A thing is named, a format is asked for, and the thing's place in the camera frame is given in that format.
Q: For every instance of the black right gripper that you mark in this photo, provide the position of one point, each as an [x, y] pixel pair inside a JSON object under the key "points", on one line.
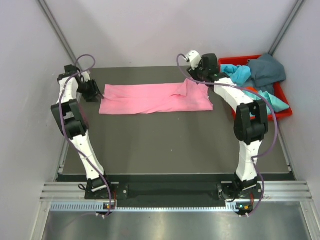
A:
{"points": [[192, 73]]}

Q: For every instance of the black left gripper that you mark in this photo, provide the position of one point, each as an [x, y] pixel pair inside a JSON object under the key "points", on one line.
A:
{"points": [[95, 92]]}

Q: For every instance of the pink t shirt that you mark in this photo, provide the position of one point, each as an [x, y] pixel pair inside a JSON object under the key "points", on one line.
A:
{"points": [[186, 96]]}

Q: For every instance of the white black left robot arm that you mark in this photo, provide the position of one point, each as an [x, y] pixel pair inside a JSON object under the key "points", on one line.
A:
{"points": [[74, 126]]}

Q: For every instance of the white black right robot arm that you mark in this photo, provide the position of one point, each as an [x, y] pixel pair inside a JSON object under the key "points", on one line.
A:
{"points": [[250, 123]]}

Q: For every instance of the light blue t shirt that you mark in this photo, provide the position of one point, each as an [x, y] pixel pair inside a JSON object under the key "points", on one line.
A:
{"points": [[239, 74]]}

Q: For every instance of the orange t shirt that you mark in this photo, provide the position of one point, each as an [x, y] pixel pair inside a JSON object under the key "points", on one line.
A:
{"points": [[251, 89]]}

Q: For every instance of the grey blue t shirt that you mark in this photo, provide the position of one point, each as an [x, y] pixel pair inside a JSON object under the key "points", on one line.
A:
{"points": [[265, 72]]}

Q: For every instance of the teal t shirt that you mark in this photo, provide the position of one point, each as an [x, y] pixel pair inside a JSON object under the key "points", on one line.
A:
{"points": [[277, 104]]}

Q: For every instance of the red plastic bin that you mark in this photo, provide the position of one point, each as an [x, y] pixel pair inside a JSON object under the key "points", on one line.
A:
{"points": [[242, 60]]}

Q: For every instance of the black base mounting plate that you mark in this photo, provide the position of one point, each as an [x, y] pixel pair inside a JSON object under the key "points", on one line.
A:
{"points": [[211, 190]]}

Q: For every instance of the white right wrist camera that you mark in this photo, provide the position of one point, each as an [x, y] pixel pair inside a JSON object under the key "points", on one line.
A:
{"points": [[193, 58]]}

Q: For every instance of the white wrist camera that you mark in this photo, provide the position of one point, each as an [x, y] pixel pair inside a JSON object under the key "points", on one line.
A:
{"points": [[193, 58], [85, 76]]}

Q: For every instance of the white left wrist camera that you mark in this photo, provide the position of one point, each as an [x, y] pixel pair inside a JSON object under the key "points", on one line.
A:
{"points": [[85, 76]]}

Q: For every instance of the left aluminium corner post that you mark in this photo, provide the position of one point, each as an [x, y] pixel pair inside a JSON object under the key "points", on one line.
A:
{"points": [[43, 5]]}

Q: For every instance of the aluminium corner post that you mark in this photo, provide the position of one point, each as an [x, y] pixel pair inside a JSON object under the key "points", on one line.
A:
{"points": [[43, 5], [293, 13]]}

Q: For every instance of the right aluminium corner post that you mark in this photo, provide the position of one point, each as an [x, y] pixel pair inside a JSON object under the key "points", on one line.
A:
{"points": [[293, 13]]}

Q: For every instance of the slotted cable duct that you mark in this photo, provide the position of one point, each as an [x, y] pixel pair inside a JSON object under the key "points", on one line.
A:
{"points": [[103, 207]]}

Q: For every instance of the aluminium frame rail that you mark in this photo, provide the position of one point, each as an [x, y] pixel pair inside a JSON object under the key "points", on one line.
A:
{"points": [[274, 191]]}

